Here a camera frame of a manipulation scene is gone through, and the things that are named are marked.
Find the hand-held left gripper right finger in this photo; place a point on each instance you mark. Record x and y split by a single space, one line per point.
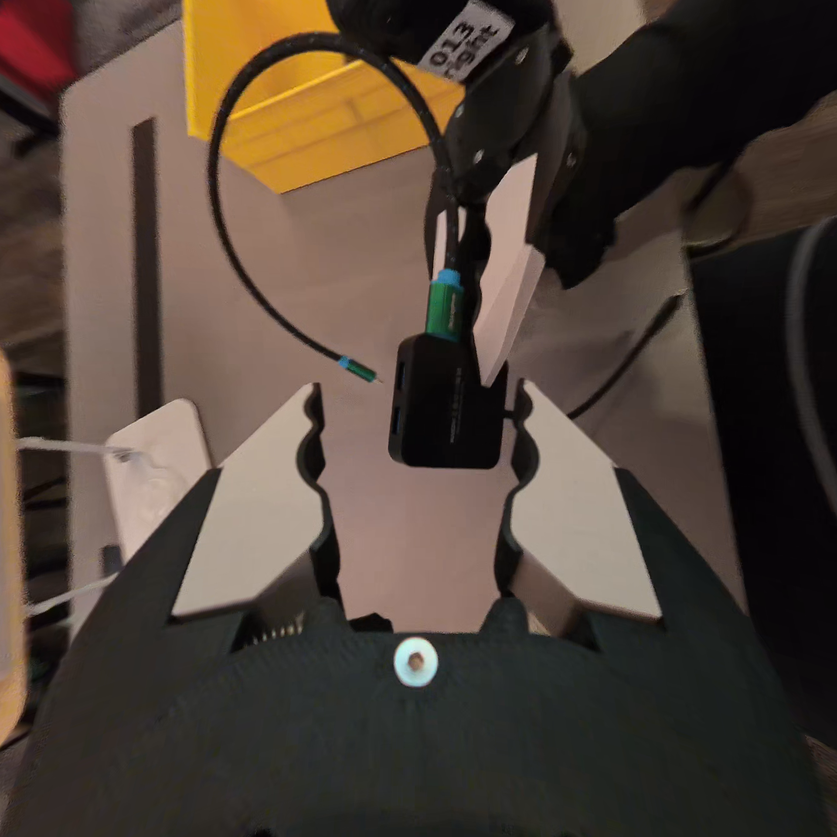
575 529

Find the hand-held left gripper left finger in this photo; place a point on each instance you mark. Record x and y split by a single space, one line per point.
261 523

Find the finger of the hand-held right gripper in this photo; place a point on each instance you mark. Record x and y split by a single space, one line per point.
437 242
510 294

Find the black square hdmi adapter box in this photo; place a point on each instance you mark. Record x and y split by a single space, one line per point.
444 405

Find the yellow plastic bin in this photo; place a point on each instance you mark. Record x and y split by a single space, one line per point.
314 124

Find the person's right hand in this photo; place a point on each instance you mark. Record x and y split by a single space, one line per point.
654 131

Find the white stand with wooden board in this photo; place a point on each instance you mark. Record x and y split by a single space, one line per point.
163 444

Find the red storage bin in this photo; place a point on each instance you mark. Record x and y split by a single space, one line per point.
33 33

